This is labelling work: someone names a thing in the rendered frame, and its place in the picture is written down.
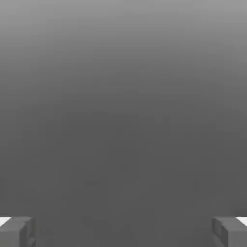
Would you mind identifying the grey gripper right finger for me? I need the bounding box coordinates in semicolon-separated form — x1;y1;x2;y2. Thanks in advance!
211;216;247;247

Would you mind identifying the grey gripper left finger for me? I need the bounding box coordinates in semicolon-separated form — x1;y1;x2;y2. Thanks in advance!
0;216;37;247

